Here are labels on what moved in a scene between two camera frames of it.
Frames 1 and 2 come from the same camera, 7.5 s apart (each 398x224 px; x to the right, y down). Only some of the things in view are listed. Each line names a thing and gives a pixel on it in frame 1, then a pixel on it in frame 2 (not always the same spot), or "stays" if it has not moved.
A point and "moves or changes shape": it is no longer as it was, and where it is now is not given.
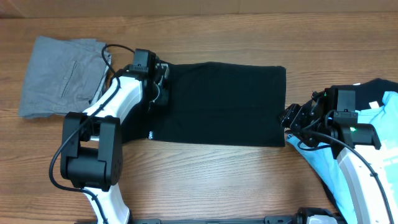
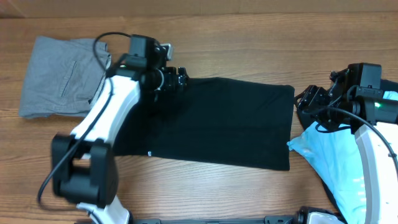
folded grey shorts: [63, 76] stays
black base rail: [277, 219] stays
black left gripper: [163, 99] -> [179, 84]
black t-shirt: [219, 103] moves or changes shape
